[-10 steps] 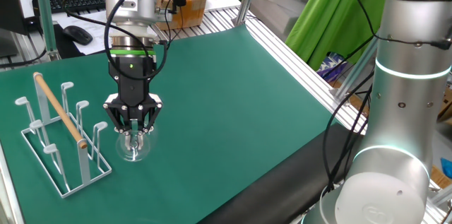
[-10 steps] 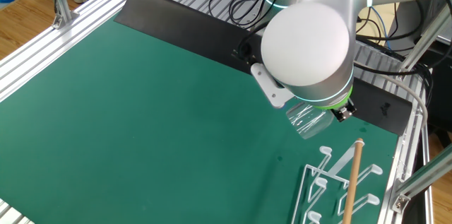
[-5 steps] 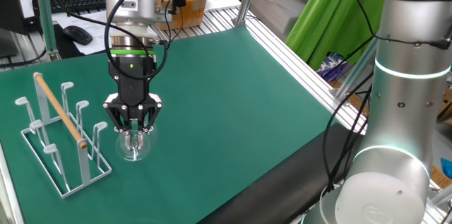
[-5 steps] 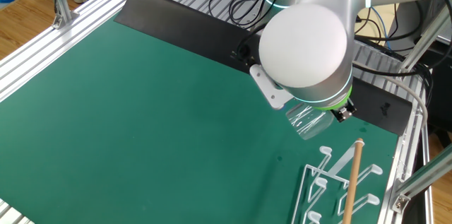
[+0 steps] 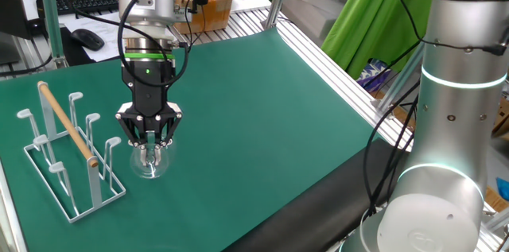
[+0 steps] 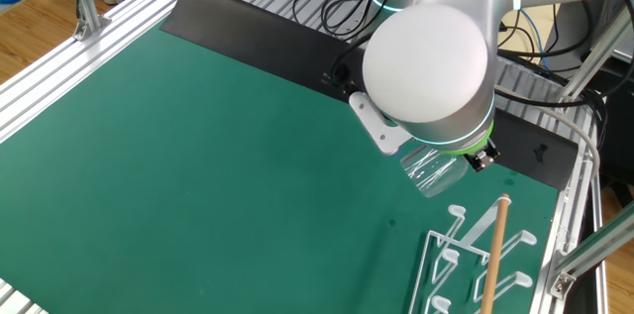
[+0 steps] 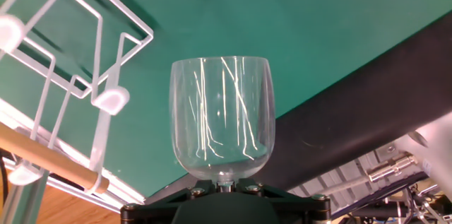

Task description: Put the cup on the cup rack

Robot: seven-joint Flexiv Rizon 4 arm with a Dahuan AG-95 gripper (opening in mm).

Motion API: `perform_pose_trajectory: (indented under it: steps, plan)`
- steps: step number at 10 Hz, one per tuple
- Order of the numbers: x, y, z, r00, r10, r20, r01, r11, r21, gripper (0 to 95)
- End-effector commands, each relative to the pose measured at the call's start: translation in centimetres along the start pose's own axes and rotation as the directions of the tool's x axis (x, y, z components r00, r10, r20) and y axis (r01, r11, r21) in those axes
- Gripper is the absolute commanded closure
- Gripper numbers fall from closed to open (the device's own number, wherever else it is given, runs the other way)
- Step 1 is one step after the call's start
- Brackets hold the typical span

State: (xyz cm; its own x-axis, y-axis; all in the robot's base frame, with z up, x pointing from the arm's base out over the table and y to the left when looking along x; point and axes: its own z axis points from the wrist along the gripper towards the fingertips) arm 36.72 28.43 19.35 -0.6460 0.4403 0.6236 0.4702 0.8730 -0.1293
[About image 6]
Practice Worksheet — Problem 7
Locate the blue cable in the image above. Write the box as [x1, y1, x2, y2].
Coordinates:
[518, 8, 551, 70]

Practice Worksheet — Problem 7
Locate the white wire cup rack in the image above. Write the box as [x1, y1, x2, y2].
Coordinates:
[408, 194, 539, 314]

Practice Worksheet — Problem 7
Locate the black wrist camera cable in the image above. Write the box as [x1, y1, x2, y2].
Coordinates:
[321, 31, 378, 98]

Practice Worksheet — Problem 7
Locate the green flange ring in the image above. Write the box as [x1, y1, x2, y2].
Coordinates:
[438, 119, 496, 157]

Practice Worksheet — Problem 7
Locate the aluminium profile table frame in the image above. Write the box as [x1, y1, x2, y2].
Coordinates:
[0, 0, 610, 314]

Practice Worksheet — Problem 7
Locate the beige desk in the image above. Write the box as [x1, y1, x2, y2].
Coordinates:
[497, 4, 564, 65]

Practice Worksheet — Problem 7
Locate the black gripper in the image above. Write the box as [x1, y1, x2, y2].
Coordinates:
[464, 139, 501, 173]

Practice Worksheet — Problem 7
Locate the wooden rack handle rod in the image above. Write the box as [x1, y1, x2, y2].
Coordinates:
[478, 192, 512, 314]

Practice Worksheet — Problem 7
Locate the gray cable with metal plug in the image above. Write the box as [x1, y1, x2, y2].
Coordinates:
[494, 84, 602, 181]

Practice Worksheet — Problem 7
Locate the green table mat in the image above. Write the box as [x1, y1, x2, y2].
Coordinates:
[0, 21, 561, 314]

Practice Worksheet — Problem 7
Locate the black computer case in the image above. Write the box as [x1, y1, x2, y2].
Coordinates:
[588, 0, 634, 186]

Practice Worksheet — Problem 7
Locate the clear wine glass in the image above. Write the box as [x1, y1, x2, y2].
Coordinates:
[399, 148, 470, 199]

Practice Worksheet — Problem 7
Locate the black mat strip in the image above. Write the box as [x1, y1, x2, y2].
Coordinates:
[158, 0, 580, 191]

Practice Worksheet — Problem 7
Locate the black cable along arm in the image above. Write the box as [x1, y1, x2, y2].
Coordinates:
[493, 39, 595, 110]

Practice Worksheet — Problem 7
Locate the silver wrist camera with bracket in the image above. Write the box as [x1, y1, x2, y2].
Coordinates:
[348, 91, 414, 157]

